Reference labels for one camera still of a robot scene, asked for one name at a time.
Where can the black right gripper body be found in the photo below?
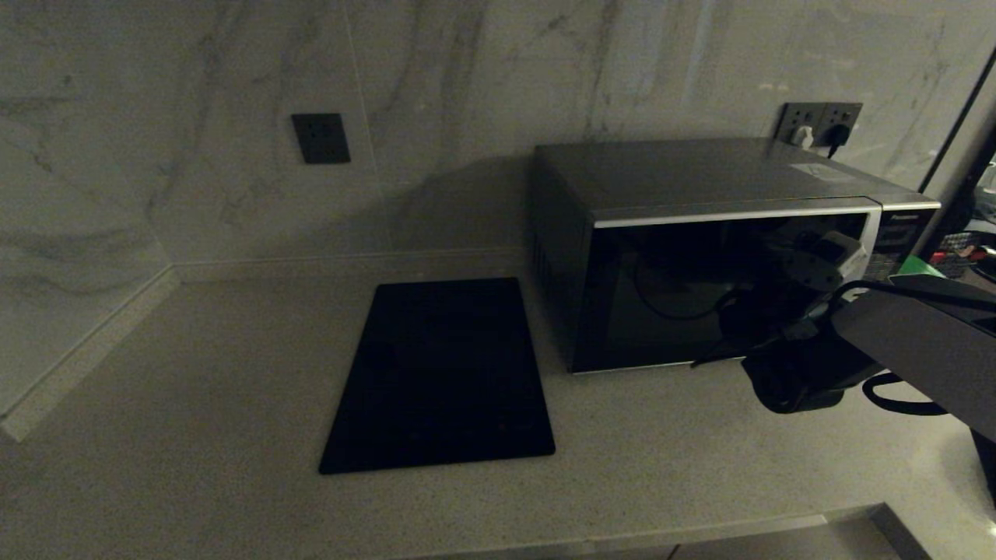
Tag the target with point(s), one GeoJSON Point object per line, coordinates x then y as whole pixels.
{"type": "Point", "coordinates": [794, 315]}

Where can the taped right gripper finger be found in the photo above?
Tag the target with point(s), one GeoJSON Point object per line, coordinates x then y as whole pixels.
{"type": "Point", "coordinates": [808, 268]}
{"type": "Point", "coordinates": [843, 250]}

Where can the black glass microwave door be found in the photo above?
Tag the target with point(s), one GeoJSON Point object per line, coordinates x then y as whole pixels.
{"type": "Point", "coordinates": [622, 311]}

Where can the silver black microwave oven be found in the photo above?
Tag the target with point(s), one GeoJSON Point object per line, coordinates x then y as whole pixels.
{"type": "Point", "coordinates": [661, 173]}

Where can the green cutting board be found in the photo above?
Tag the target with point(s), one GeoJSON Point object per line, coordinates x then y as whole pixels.
{"type": "Point", "coordinates": [918, 267]}

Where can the black power plug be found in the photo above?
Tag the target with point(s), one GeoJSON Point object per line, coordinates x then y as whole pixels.
{"type": "Point", "coordinates": [837, 135]}

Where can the white power plug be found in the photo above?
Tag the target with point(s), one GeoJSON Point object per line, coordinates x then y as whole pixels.
{"type": "Point", "coordinates": [802, 138]}

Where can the black induction cooktop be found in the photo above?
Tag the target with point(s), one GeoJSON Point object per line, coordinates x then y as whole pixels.
{"type": "Point", "coordinates": [443, 373]}

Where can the black shelf post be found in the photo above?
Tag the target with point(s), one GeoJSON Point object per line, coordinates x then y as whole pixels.
{"type": "Point", "coordinates": [954, 214]}

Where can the dark double wall socket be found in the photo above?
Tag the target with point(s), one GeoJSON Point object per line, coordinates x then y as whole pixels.
{"type": "Point", "coordinates": [817, 113]}

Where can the thin black frame bar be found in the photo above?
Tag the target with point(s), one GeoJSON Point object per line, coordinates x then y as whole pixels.
{"type": "Point", "coordinates": [963, 113]}

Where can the dark single wall socket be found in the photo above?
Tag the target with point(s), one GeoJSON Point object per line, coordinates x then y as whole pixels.
{"type": "Point", "coordinates": [320, 138]}

